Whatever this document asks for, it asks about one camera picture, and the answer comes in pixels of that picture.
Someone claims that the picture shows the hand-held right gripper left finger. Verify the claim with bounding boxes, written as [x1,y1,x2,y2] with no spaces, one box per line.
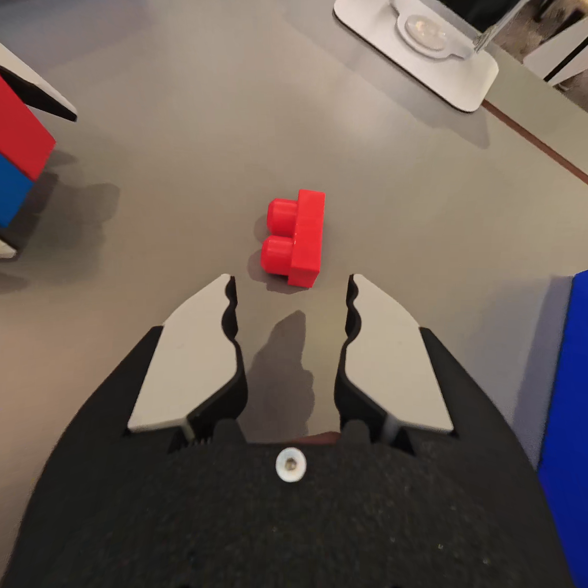
[126,274,249,448]

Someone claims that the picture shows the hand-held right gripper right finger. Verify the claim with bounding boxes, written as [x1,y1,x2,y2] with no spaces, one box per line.
[334,274,455,445]

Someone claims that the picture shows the red single-stud mega block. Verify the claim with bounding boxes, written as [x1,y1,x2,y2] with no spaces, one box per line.
[0,75,57,182]

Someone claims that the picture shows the blue single-stud mega block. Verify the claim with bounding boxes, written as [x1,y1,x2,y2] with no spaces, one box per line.
[0,153,36,229]

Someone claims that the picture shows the red two-stud mega block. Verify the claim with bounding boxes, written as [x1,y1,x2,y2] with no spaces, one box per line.
[260,189,326,288]

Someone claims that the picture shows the blue plastic bin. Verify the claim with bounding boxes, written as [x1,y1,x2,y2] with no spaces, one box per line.
[537,270,588,588]

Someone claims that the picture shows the white and wooden book stand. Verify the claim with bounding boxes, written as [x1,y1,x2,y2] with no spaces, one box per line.
[333,0,533,114]

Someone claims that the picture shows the small grey table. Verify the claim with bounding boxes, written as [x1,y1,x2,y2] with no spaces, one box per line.
[524,27,588,89]

